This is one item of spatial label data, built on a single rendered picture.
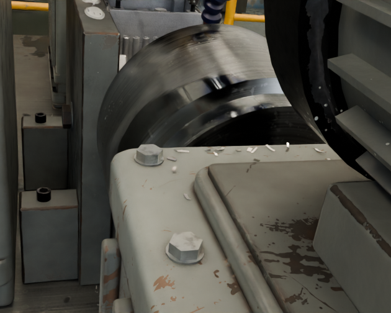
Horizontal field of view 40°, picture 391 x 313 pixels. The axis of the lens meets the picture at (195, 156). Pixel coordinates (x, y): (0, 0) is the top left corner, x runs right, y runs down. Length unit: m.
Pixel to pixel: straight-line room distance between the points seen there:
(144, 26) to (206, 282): 0.51
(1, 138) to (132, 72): 0.16
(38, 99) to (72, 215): 0.63
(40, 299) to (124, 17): 0.37
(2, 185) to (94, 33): 0.19
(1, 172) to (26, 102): 0.68
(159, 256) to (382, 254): 0.09
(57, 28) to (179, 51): 0.69
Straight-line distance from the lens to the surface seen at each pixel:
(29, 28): 4.04
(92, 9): 0.67
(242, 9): 5.77
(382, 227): 0.20
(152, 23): 0.70
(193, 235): 0.24
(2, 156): 0.61
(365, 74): 0.18
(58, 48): 1.20
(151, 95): 0.48
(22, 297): 0.75
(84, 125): 0.62
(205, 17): 0.61
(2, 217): 0.65
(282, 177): 0.28
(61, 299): 0.74
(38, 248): 0.73
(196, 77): 0.46
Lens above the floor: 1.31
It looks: 28 degrees down
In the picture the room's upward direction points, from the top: 7 degrees clockwise
